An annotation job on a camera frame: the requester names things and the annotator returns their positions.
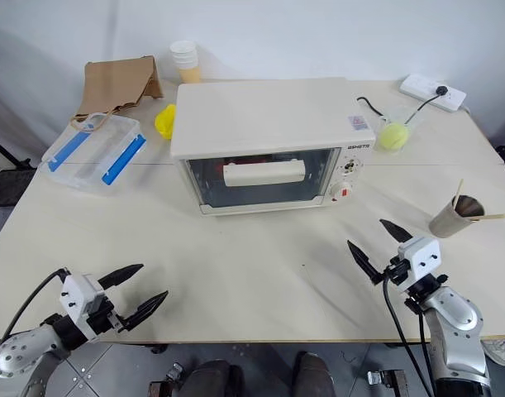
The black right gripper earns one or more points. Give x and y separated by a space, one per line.
396 273

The brown paper bag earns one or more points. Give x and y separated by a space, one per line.
111 84

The clear plastic box blue clips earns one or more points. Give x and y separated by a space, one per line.
93 155

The black tripod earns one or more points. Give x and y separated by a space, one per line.
4 151

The bag with tennis ball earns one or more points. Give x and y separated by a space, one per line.
401 113

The yellow-green tennis ball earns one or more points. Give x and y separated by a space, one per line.
393 135

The metal caster wheel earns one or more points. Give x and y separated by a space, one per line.
175 372
378 378

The wooden stick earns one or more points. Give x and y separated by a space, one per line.
458 192
489 216

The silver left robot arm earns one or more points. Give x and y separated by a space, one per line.
25 355

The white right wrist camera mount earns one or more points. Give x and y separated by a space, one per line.
420 256

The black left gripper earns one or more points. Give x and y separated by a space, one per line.
103 318

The white power strip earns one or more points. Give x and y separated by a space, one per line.
425 89

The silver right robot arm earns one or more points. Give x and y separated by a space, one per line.
456 331

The metal cup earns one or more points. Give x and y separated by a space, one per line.
452 219

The white toaster oven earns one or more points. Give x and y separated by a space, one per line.
256 111

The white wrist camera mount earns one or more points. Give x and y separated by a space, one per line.
79 295
420 256

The stack of paper cups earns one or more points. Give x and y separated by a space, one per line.
187 62

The dark rounded shape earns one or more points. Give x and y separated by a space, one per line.
212 378
314 374

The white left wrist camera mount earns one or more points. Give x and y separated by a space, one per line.
79 295

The red object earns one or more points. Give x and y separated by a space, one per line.
217 167

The yellow plastic object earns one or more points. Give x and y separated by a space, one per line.
166 121

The white shoe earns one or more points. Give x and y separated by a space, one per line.
496 352

